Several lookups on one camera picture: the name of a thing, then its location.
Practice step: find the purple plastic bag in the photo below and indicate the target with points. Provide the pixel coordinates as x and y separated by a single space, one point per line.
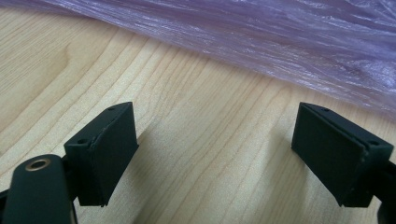
264 40

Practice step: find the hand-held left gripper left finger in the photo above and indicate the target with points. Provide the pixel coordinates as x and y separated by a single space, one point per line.
102 155

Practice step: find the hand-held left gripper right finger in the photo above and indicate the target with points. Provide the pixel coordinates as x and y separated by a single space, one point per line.
330 152

